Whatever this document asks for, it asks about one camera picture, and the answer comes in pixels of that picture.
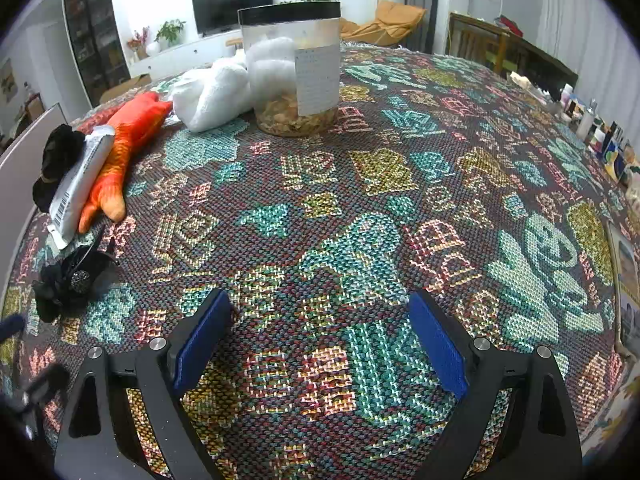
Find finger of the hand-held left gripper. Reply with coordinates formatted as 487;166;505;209
0;314;26;342
17;362;71;403

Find orange fish plush toy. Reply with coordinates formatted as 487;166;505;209
77;91;173;234

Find woven patterned blanket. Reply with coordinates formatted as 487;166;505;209
0;42;640;480

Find black flower hair clip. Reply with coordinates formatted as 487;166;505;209
32;225;121;323

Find white barcode packet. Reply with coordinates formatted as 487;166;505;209
48;126;117;251

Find red mesh bag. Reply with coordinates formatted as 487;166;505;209
72;102;126;135

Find dark wooden furniture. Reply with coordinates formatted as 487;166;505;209
445;11;581;98

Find cardboard box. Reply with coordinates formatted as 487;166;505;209
100;74;152;103

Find white television cabinet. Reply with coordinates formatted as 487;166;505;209
127;35;246;81

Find orange lounge chair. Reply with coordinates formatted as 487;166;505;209
340;0;428;48

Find black cloth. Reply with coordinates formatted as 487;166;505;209
32;124;86;213

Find clear plastic jar black lid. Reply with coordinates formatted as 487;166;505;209
237;1;343;137

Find framed wall picture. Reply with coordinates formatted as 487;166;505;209
0;57;20;106

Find grey storage box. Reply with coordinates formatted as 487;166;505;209
0;102;68;301

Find black glass cabinet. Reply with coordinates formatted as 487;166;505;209
62;0;132;106

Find grey curtain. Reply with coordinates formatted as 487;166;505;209
406;0;441;51

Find picture book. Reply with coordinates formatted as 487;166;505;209
607;220;640;361

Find pink flower vase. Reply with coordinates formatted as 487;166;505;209
127;27;152;61

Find white cotton wad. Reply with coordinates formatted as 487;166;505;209
247;36;298;106

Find black television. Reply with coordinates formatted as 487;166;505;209
192;0;274;37

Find row of small bottles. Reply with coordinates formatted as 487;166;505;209
560;82;640;191

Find green potted plant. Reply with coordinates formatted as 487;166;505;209
152;19;187;56

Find white plush towel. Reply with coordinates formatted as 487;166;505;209
170;49;256;133

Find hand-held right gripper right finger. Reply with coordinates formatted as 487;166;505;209
407;287;586;480

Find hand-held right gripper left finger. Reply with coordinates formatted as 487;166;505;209
54;287;236;480

